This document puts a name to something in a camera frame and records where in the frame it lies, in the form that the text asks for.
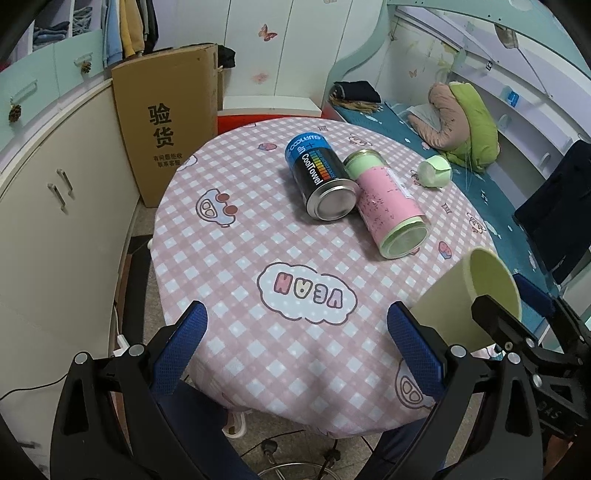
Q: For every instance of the blue black CoolTowel can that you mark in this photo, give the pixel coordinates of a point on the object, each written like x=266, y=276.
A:
x=328, y=192

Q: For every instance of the cream cabinet with handles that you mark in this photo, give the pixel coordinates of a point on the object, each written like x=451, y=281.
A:
x=67, y=200

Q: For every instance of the pink checkered tablecloth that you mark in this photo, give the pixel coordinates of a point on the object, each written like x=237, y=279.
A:
x=297, y=308

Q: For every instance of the red storage box white lid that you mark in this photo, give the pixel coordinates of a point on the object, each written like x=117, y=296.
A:
x=238, y=111

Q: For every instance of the folded dark clothes pile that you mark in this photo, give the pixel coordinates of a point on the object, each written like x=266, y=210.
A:
x=358, y=96

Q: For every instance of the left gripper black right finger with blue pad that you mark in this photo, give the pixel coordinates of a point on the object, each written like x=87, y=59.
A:
x=506, y=442

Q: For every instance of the small brown box with bag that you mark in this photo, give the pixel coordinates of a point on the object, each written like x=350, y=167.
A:
x=225, y=61

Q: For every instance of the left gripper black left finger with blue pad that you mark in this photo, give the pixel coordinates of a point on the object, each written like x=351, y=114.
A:
x=108, y=422

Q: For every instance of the hanging clothes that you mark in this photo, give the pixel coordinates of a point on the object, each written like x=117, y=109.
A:
x=130, y=29

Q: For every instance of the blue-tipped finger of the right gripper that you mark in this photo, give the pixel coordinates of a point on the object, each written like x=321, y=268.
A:
x=535, y=290

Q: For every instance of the black cloth on chair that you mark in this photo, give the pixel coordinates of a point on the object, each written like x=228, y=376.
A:
x=556, y=217

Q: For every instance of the teal patterned bed mattress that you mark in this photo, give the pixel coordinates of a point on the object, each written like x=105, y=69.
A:
x=483, y=193

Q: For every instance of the large cardboard box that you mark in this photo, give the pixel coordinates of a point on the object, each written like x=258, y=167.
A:
x=166, y=104

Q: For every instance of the small pale green cup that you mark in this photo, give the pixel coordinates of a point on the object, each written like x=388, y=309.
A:
x=435, y=172

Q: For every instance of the large pale green cup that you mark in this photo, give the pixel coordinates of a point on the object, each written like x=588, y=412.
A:
x=446, y=305

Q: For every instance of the pink and green can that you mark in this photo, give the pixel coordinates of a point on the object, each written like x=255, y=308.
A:
x=393, y=217

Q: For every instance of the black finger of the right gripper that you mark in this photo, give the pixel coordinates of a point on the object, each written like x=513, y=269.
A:
x=560, y=380

